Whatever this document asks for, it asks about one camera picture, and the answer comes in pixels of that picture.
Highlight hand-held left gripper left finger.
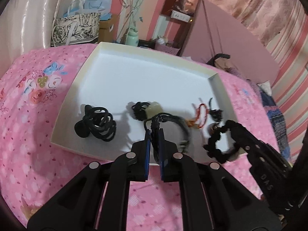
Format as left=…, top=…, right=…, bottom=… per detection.
left=27, top=128, right=152, bottom=231

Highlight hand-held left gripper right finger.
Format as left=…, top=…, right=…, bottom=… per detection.
left=158, top=128, right=282, bottom=231

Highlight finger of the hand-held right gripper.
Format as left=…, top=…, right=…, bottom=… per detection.
left=225, top=120, right=268, bottom=164

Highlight black scrunchie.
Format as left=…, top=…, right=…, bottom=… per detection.
left=203, top=120, right=241, bottom=163

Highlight black cord bracelet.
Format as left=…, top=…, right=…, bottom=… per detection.
left=143, top=112, right=191, bottom=163

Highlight red string bracelet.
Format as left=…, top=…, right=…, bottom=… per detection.
left=186, top=97, right=210, bottom=129

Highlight black cord jade pendant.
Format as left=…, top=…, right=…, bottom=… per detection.
left=131, top=101, right=162, bottom=121

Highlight black hair claw clip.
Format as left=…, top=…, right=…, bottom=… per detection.
left=74, top=104, right=117, bottom=142

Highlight white shallow tray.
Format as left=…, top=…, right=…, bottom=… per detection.
left=50, top=41, right=239, bottom=167

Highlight dark blue patterned blanket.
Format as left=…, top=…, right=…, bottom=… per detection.
left=258, top=84, right=292, bottom=160

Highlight peach cloth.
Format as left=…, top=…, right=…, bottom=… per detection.
left=214, top=58, right=241, bottom=75

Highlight pink headboard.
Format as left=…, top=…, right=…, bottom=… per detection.
left=181, top=0, right=280, bottom=85

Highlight pink floral bedsheet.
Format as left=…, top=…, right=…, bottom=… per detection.
left=0, top=44, right=290, bottom=231

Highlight green bottle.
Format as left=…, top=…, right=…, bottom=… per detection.
left=125, top=27, right=140, bottom=47

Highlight cardboard box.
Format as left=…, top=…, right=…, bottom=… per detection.
left=98, top=14, right=118, bottom=44

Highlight pink patterned curtain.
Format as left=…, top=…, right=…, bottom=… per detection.
left=177, top=0, right=304, bottom=47

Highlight white power strip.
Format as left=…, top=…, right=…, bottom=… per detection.
left=170, top=10, right=192, bottom=23

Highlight floral tote bag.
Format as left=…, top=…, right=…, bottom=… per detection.
left=50, top=12, right=102, bottom=48

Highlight blue paper bag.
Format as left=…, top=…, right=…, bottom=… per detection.
left=65, top=0, right=112, bottom=21

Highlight white satin curtain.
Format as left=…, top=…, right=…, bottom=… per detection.
left=0, top=0, right=80, bottom=61

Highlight black bag strap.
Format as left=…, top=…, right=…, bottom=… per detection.
left=205, top=53, right=230, bottom=65

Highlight hanging white cables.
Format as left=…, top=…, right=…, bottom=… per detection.
left=119, top=0, right=147, bottom=30

